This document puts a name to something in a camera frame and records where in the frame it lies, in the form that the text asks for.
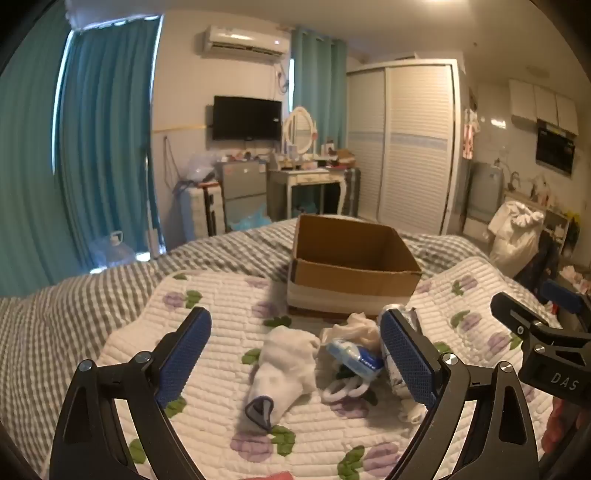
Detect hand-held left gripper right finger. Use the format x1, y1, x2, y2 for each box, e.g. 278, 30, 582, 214
378, 308, 541, 480

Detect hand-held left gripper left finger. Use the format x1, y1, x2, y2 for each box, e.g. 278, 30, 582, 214
48, 306, 213, 480

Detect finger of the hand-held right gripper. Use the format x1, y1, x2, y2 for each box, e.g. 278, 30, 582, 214
491, 292, 591, 348
540, 281, 591, 330

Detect small white cloth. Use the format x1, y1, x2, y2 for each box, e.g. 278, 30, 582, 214
398, 399, 426, 424

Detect blue tissue pack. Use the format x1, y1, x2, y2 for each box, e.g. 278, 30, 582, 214
325, 339, 386, 372

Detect white plastic bag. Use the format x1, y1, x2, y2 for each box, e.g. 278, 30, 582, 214
321, 313, 384, 352

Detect brown cardboard box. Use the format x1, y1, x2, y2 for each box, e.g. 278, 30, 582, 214
286, 213, 423, 319

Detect white sock with grey toe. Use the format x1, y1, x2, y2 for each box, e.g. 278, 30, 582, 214
245, 325, 321, 432

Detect person's right hand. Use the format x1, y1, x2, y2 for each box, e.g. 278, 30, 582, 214
542, 396, 589, 457

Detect dark floral garment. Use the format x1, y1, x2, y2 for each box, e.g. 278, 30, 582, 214
515, 230, 561, 296

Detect quilted floral mat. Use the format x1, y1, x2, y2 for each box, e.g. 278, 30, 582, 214
97, 256, 561, 480

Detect white clothes bundle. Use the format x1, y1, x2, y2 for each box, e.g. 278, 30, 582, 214
488, 200, 546, 278

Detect grey washing machine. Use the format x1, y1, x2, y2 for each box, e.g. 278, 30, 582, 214
468, 161, 504, 227

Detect clear water jug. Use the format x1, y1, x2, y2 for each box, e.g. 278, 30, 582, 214
88, 231, 138, 271

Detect black range hood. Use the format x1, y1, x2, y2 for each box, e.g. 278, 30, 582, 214
536, 121, 579, 175

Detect white ribbed suitcase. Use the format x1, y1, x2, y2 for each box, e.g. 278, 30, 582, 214
178, 182, 227, 241

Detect blue plastic bag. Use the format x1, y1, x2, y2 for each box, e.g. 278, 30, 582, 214
228, 205, 273, 232

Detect dark silver suitcase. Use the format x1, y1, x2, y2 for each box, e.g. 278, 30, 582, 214
344, 167, 362, 216

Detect pink white hanging clothes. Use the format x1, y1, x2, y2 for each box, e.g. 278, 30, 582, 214
462, 108, 481, 161

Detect grey mini fridge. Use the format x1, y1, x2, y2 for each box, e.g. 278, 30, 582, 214
217, 161, 269, 232

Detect white louvred wardrobe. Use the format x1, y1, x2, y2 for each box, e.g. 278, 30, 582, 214
346, 59, 465, 236

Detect white kitchen cabinets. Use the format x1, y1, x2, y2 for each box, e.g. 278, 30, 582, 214
509, 78, 579, 136

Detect clear plastic bag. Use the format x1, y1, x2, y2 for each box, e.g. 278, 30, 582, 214
186, 152, 218, 182

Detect white dressing table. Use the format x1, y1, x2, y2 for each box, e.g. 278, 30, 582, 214
268, 165, 349, 220

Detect clutter of small toiletries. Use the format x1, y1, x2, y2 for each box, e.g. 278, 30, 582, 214
271, 154, 334, 171

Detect teal window curtain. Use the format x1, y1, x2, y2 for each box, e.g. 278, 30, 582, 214
55, 16, 165, 266
291, 25, 348, 153
0, 9, 65, 296

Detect white oval vanity mirror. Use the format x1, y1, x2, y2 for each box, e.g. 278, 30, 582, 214
283, 106, 319, 156

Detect white air conditioner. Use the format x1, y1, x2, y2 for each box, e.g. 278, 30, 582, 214
201, 25, 291, 58

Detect black hanging cable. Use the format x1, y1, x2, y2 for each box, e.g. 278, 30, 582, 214
164, 136, 182, 193

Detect black wall television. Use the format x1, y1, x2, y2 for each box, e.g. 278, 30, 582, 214
212, 95, 283, 141

